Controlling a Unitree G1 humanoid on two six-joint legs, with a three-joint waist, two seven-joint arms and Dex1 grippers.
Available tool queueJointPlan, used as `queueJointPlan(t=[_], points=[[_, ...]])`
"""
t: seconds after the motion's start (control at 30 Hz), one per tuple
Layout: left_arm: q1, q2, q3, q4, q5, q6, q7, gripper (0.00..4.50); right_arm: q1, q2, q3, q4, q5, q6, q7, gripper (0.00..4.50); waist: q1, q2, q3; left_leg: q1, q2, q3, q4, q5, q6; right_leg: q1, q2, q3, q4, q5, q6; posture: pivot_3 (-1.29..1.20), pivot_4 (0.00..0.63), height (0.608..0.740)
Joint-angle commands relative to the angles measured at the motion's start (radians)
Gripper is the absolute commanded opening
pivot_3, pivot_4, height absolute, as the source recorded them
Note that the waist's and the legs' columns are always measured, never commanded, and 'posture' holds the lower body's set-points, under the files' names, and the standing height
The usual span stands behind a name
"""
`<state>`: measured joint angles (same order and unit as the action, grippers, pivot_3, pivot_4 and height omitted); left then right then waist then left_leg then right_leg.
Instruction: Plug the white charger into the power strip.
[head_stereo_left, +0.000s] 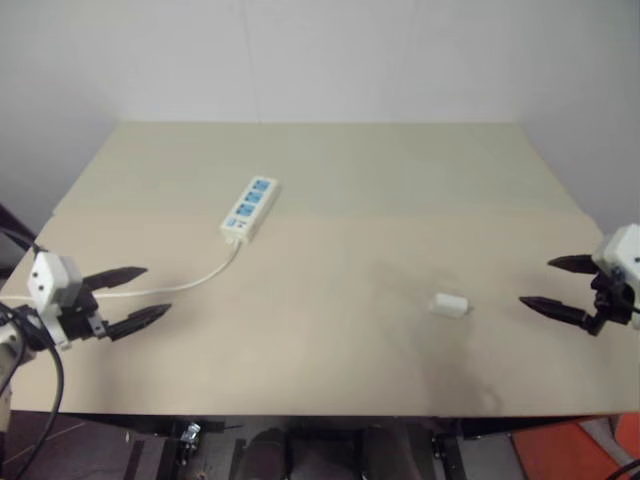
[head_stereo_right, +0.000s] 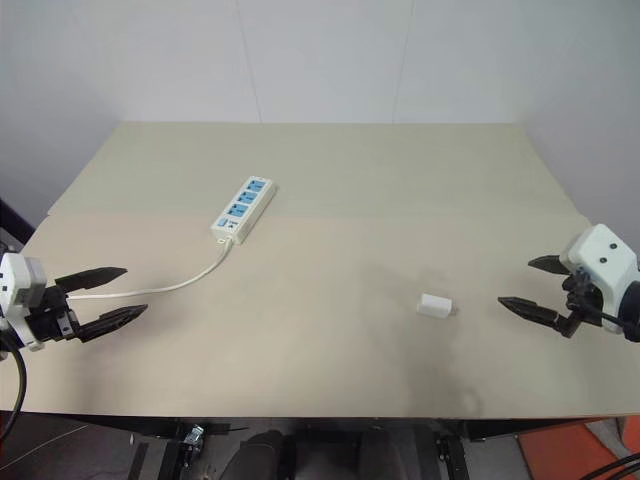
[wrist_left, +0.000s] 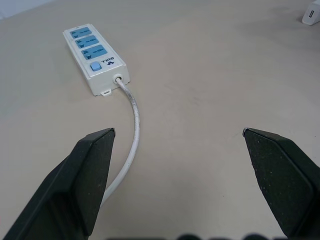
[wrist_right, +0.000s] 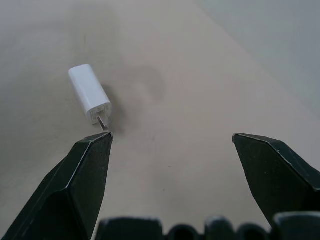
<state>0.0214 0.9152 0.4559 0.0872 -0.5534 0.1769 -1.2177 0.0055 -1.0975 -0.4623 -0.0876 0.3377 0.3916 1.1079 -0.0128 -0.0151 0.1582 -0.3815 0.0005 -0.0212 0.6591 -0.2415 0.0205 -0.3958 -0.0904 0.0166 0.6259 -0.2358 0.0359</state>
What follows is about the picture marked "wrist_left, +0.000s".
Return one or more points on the white power strip blue sockets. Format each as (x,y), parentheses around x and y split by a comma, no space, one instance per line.
(93,58)

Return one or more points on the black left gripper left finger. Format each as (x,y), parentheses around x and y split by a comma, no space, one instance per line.
(75,180)

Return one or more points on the white USB charger plug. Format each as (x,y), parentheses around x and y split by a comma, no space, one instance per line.
(311,15)

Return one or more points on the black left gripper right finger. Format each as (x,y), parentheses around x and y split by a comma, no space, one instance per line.
(280,180)

